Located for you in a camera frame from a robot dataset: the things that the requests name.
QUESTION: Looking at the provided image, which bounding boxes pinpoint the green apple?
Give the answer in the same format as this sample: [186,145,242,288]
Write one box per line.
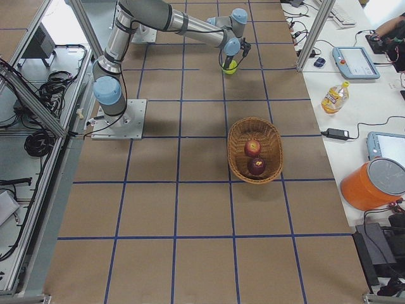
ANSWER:
[222,60,238,75]

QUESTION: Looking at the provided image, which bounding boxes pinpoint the dark red apple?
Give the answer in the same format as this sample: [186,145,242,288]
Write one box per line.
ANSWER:
[247,158,266,175]

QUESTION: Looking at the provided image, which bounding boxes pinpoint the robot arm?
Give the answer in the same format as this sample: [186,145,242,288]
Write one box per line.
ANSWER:
[92,1,251,127]

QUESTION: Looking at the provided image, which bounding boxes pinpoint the woven wicker basket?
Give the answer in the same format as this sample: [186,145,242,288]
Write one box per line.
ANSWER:
[227,117,283,184]

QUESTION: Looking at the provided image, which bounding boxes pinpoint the small blue device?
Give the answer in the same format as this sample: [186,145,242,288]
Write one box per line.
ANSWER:
[313,57,326,68]

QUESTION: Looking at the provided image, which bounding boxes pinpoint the yellow drink bottle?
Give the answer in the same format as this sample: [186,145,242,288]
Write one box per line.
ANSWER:
[321,81,350,114]

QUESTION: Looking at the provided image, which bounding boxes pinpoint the blue teach pendant far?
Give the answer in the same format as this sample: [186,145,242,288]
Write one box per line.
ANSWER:
[332,47,380,80]

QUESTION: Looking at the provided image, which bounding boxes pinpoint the blue teach pendant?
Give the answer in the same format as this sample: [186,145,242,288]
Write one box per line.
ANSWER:
[332,47,380,80]
[366,132,405,166]

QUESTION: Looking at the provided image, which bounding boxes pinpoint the black power adapter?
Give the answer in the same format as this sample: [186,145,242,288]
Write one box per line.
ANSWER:
[321,128,350,141]

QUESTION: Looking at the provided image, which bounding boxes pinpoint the blue teach pendant near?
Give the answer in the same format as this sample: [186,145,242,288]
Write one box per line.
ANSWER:
[366,132,405,166]

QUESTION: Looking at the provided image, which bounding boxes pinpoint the orange bucket with grey lid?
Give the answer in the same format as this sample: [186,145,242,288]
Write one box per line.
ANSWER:
[340,157,404,211]

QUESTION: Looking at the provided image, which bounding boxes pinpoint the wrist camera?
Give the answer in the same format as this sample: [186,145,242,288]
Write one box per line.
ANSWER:
[240,37,251,58]

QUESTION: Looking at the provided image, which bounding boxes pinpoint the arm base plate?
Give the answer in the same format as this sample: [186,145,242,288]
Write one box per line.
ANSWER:
[90,99,147,140]
[131,25,157,44]

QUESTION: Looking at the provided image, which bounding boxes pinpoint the aluminium frame post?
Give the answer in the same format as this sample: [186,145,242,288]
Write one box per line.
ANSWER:
[297,0,335,72]

